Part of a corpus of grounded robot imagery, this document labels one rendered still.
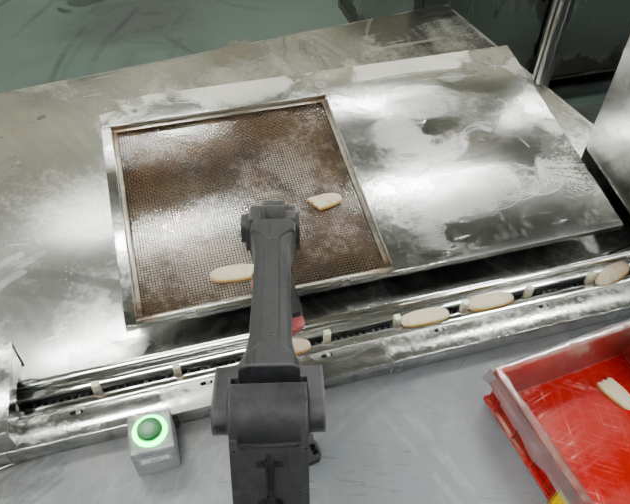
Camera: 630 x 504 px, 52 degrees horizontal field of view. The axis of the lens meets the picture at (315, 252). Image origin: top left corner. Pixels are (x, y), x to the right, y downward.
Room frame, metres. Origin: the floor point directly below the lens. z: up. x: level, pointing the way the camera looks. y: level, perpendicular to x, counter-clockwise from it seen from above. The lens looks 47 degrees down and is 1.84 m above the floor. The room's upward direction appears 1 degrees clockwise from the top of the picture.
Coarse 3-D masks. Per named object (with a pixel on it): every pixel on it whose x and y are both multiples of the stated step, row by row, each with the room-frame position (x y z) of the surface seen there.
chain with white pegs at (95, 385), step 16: (592, 272) 0.86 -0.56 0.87; (528, 288) 0.82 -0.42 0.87; (560, 288) 0.84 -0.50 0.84; (464, 304) 0.77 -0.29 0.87; (400, 320) 0.74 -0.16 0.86; (336, 336) 0.71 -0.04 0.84; (352, 336) 0.72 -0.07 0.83; (176, 368) 0.62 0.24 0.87; (192, 368) 0.64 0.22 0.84; (208, 368) 0.64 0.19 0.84; (96, 384) 0.58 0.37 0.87; (128, 384) 0.61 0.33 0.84; (48, 400) 0.57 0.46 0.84; (64, 400) 0.57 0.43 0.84
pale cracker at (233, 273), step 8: (240, 264) 0.83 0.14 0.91; (248, 264) 0.83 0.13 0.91; (216, 272) 0.81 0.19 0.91; (224, 272) 0.81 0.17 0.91; (232, 272) 0.81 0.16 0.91; (240, 272) 0.81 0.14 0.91; (248, 272) 0.81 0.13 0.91; (216, 280) 0.80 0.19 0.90; (224, 280) 0.80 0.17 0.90; (232, 280) 0.80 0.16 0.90; (240, 280) 0.80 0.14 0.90
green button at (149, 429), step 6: (144, 420) 0.50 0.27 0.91; (150, 420) 0.50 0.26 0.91; (156, 420) 0.50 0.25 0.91; (138, 426) 0.49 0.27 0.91; (144, 426) 0.49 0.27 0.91; (150, 426) 0.49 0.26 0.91; (156, 426) 0.49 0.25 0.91; (138, 432) 0.48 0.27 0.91; (144, 432) 0.48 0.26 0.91; (150, 432) 0.48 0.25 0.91; (156, 432) 0.48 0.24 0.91; (144, 438) 0.47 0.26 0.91; (150, 438) 0.47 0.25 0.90; (156, 438) 0.47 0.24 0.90
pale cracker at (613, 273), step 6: (612, 264) 0.90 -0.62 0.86; (618, 264) 0.90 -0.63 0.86; (624, 264) 0.90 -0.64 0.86; (606, 270) 0.88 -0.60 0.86; (612, 270) 0.88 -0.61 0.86; (618, 270) 0.88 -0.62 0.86; (624, 270) 0.88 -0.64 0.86; (600, 276) 0.86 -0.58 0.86; (606, 276) 0.86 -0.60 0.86; (612, 276) 0.86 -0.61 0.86; (618, 276) 0.86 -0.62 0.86; (624, 276) 0.87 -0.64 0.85; (600, 282) 0.85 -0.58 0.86; (606, 282) 0.85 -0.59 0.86; (612, 282) 0.85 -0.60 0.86
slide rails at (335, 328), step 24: (504, 288) 0.83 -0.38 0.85; (576, 288) 0.84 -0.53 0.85; (408, 312) 0.77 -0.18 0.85; (480, 312) 0.77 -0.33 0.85; (312, 336) 0.71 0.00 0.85; (360, 336) 0.71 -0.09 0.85; (168, 360) 0.65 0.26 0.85; (192, 360) 0.65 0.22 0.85; (72, 384) 0.59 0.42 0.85; (144, 384) 0.60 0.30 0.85; (168, 384) 0.60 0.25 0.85; (48, 408) 0.55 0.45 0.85
